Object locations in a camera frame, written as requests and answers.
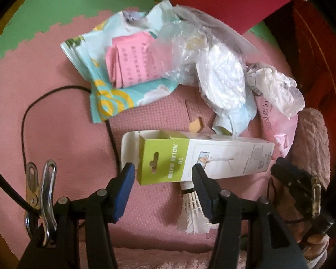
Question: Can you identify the green foam mat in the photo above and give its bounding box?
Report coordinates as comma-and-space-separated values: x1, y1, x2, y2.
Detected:
0, 0, 278, 65

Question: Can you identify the red patterned cloth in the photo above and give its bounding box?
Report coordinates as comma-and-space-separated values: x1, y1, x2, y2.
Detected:
263, 0, 336, 146

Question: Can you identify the green and white cardboard box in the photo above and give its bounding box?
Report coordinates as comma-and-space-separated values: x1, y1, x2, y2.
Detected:
120, 130, 275, 186

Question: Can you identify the clear plastic bag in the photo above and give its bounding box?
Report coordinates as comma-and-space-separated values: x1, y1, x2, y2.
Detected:
151, 1, 261, 90

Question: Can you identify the white shuttlecock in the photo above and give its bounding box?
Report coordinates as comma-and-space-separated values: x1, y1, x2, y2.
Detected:
176, 181, 219, 234

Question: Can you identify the person's pink fuzzy right leg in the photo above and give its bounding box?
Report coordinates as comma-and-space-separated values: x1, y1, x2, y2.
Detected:
290, 108, 332, 191

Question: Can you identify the teal yellow wet wipes pack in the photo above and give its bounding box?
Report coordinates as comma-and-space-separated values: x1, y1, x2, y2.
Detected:
60, 3, 177, 124

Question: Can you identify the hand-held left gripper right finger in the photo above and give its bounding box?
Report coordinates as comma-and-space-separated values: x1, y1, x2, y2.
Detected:
192, 163, 308, 269

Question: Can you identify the pink plastic package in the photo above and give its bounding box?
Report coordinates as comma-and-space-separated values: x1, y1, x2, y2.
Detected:
255, 95, 300, 157

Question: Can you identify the person's pink fuzzy leg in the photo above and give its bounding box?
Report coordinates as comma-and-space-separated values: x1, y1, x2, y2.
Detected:
112, 245, 213, 269
290, 108, 332, 191

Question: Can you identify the pink printed leaflet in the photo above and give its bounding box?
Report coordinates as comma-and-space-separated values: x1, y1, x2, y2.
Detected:
105, 32, 163, 89

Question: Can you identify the thick black cable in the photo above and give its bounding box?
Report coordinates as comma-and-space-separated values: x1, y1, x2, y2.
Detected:
0, 160, 38, 219

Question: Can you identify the metal clip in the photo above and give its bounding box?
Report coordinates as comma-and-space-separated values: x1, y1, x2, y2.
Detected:
25, 160, 58, 247

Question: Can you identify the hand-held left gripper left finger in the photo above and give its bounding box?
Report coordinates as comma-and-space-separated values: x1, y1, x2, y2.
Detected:
18, 163, 136, 269

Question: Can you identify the white plastic bag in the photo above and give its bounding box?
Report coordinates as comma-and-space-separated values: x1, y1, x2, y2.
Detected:
246, 64, 306, 118

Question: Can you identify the light blue wrapper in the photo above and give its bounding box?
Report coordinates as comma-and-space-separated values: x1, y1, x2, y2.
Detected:
213, 101, 258, 138

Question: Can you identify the person's pink fuzzy left leg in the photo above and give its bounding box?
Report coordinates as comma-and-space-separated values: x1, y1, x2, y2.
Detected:
112, 245, 213, 269

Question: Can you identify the person's right hand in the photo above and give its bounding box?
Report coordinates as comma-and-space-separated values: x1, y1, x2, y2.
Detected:
298, 226, 329, 269

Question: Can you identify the white crumpled wrapper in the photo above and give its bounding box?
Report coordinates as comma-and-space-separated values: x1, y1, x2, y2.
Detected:
196, 43, 246, 110

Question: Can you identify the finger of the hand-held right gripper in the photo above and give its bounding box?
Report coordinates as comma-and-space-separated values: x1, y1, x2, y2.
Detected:
270, 157, 322, 219

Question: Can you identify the thin black cable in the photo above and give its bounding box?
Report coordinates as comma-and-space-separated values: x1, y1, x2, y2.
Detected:
21, 85, 124, 174

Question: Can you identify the red bin with green rim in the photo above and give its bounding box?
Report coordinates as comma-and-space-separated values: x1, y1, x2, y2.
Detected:
168, 0, 308, 34

